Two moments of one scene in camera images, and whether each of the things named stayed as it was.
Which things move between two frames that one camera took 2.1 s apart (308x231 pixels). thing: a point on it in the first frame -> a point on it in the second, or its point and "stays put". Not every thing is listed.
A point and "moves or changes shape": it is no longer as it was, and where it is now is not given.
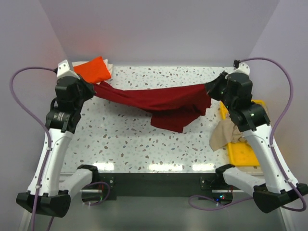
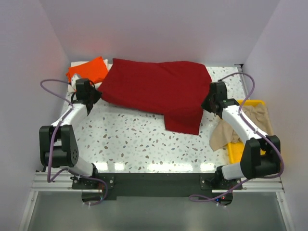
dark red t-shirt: x=173 y=109 moves or changes shape
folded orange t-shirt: x=94 y=71 stays put
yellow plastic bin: x=240 y=153 stays put
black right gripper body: x=217 y=91 -> x=207 y=105
